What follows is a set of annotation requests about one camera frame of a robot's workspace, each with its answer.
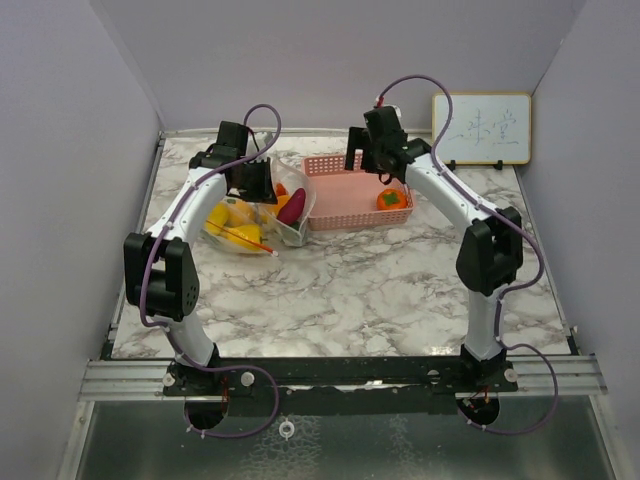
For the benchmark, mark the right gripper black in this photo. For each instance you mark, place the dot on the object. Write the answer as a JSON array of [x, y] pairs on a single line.
[[357, 140]]

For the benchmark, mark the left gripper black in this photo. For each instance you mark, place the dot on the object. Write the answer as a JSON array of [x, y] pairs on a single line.
[[265, 193]]

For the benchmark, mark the orange green mango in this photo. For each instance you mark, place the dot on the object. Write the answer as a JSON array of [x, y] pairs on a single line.
[[282, 200]]

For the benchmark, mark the yellow orange peach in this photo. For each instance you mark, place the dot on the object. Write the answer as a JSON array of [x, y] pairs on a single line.
[[240, 212]]

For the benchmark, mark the clear bag red zipper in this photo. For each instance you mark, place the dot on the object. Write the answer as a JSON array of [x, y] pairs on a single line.
[[222, 243]]

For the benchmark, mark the yellow orange fruit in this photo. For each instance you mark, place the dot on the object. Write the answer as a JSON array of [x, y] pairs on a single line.
[[217, 219]]

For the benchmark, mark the clear bag white zipper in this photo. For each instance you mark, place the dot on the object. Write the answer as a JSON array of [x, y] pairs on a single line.
[[292, 179]]

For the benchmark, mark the orange persimmon green leaf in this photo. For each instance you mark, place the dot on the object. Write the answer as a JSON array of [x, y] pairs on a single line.
[[391, 199]]

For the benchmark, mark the dark red fruit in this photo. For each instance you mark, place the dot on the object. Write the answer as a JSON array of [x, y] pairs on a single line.
[[294, 209]]

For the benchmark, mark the yellow bell pepper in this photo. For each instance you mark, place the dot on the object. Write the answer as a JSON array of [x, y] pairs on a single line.
[[246, 236]]

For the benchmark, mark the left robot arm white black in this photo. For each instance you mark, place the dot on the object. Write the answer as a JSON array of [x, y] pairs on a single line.
[[161, 277]]

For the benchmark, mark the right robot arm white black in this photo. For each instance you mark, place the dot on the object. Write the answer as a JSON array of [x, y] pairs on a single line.
[[490, 252]]

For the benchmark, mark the pink plastic basket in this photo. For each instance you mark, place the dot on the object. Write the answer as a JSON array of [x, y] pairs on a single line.
[[347, 199]]

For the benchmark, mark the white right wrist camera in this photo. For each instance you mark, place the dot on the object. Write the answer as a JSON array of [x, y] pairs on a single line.
[[394, 107]]

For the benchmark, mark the small whiteboard wooden frame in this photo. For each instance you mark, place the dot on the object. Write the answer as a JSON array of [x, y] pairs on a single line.
[[483, 128]]

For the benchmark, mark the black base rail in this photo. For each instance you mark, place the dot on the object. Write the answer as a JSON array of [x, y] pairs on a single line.
[[337, 386]]

